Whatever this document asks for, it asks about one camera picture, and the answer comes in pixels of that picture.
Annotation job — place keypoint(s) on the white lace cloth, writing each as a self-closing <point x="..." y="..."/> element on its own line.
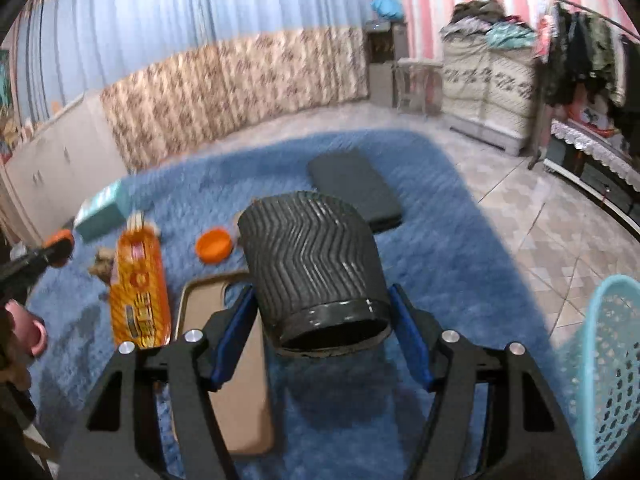
<point x="585" y="137"/>

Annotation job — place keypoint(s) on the blue knitted blanket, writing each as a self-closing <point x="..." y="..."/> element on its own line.
<point x="350" y="410"/>

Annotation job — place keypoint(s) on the small orange bowl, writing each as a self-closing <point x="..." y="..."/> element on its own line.
<point x="215" y="245"/>

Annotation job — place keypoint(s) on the small metal table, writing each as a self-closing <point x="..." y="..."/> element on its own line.
<point x="417" y="65"/>

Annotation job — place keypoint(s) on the blue cloth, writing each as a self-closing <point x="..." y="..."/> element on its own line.
<point x="387" y="7"/>

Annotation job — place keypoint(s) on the metal clothes rack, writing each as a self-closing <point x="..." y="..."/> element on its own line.
<point x="590" y="7"/>

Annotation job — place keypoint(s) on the red printed cushion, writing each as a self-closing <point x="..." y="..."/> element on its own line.
<point x="595" y="115"/>

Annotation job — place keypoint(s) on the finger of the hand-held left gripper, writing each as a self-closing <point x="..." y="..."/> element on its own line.
<point x="25" y="265"/>

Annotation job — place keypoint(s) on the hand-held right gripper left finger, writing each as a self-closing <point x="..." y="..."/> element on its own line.
<point x="232" y="340"/>

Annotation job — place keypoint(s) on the brown phone case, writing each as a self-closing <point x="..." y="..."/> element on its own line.
<point x="245" y="400"/>

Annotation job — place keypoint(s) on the person's left hand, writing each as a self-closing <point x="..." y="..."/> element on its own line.
<point x="25" y="327"/>

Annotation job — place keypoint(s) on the black ribbed paper cup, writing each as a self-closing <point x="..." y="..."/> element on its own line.
<point x="310" y="270"/>

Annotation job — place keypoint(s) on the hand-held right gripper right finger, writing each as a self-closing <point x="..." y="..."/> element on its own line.
<point x="412" y="340"/>

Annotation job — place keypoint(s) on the blue and floral curtain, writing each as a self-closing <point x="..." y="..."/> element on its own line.
<point x="200" y="35"/>

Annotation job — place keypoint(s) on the light blue plastic basket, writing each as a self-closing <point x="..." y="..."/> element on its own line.
<point x="612" y="360"/>

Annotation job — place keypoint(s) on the orange snack packet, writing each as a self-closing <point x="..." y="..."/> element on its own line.
<point x="140" y="290"/>

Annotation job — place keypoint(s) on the low glass cabinet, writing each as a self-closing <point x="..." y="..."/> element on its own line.
<point x="600" y="180"/>

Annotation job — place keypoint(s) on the teal tissue box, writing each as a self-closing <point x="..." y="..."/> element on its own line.
<point x="100" y="210"/>

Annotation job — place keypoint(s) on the black notebook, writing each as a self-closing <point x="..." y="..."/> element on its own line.
<point x="355" y="190"/>

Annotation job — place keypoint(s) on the white cabinet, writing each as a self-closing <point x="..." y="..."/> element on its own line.
<point x="65" y="160"/>

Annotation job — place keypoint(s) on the pile of folded clothes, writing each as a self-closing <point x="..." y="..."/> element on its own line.
<point x="485" y="25"/>

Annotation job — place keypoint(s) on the pink hanging bag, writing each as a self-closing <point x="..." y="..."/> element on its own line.
<point x="545" y="30"/>

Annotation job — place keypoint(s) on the storage box with patterned cover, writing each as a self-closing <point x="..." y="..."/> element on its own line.
<point x="490" y="95"/>

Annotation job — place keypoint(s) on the row of hanging clothes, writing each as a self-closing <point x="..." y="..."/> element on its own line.
<point x="590" y="55"/>

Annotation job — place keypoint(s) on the grey water dispenser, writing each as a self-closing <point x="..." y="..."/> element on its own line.
<point x="385" y="65"/>

